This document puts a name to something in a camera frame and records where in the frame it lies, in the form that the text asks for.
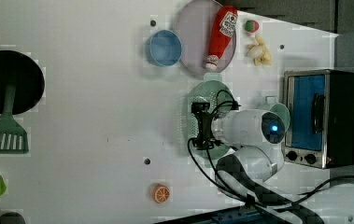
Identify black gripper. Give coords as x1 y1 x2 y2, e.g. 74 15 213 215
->
191 103 221 150

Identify mint green plastic strainer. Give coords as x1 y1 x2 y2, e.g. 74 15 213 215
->
177 75 233 167

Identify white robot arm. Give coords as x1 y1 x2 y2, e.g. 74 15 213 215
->
188 101 354 224

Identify orange slice toy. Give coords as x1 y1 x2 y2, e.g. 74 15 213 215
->
151 184 170 203

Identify mint green mug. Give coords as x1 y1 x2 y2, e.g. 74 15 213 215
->
258 96 290 130

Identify blue bowl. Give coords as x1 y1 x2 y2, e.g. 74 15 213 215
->
145 30 182 67

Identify lilac round plate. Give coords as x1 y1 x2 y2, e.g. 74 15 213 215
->
174 0 238 78

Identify silver toaster oven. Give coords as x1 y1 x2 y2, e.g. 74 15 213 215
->
283 69 354 169

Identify red ketchup bottle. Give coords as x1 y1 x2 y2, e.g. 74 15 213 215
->
205 6 238 71

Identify green slotted spatula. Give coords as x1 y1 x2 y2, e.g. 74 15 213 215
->
0 84 29 154

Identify dark green toy at edge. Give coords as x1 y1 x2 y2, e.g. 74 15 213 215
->
0 212 26 224

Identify black frying pan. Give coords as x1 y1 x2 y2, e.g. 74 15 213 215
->
0 50 45 115

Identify black cable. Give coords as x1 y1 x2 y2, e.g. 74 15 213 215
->
186 89 354 224

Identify blue metal rail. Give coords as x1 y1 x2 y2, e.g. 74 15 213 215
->
156 207 290 224

